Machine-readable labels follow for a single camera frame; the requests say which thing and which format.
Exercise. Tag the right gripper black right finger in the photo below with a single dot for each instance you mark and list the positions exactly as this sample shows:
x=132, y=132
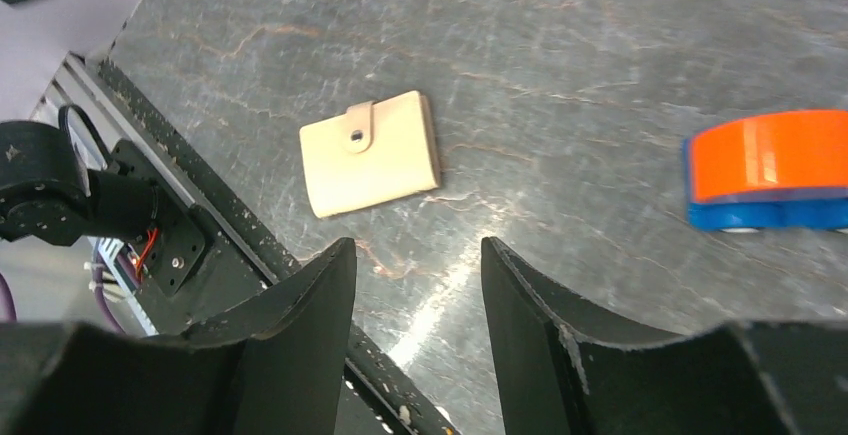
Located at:
x=565, y=365

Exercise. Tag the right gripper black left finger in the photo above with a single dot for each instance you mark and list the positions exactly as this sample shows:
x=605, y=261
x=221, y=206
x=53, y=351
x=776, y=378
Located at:
x=271, y=365

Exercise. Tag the beige leather card holder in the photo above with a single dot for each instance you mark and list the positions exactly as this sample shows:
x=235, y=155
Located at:
x=375, y=152

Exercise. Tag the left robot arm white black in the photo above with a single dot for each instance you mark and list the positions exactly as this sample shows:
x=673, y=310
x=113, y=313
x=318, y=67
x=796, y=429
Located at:
x=60, y=183

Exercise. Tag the orange blue toy car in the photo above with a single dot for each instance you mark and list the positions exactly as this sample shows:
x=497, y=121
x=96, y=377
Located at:
x=768, y=171

